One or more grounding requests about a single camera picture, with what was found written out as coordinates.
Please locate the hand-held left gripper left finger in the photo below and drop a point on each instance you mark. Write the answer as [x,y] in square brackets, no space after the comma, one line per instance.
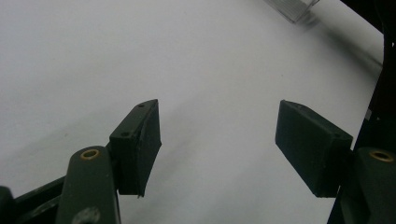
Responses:
[135,149]

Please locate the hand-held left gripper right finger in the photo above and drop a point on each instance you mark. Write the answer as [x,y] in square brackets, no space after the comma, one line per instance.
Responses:
[311,149]

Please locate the clear plastic slotted rack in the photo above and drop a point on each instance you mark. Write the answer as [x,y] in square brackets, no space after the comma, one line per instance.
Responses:
[292,7]

